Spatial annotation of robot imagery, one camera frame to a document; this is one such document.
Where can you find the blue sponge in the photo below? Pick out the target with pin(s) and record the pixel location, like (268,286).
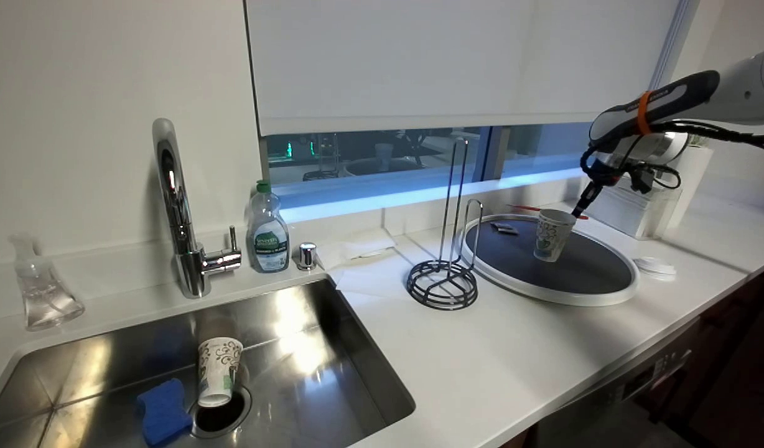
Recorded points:
(162,411)

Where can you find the small chrome sink knob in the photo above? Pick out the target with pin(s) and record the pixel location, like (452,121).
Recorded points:
(304,254)

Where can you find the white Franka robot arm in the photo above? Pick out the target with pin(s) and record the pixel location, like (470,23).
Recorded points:
(730,91)

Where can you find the window glass pane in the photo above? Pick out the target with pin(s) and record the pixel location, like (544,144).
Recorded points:
(381,166)

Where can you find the round dark turntable tray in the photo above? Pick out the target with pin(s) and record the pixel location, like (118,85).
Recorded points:
(531,270)

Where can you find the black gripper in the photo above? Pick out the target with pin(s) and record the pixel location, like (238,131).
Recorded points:
(618,173)

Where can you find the chrome kitchen faucet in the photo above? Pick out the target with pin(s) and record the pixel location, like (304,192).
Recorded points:
(182,224)

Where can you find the white tissue box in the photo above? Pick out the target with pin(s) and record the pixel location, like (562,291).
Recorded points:
(633,217)

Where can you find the clear glass vase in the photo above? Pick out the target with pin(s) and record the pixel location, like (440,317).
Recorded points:
(45,294)

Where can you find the white roller blind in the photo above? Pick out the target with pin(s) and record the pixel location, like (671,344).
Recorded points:
(447,59)

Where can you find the stainless steel sink basin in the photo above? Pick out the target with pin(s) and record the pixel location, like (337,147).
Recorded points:
(314,365)

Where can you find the printed white paper cup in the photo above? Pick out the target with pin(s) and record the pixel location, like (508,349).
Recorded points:
(553,240)

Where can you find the small paper sugar packet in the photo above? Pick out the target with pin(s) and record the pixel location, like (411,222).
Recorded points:
(500,224)
(511,230)

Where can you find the patterned paper cup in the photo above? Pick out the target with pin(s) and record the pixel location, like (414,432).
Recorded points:
(220,368)

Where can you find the clear dish soap bottle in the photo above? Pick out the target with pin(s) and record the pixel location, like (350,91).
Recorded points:
(271,237)

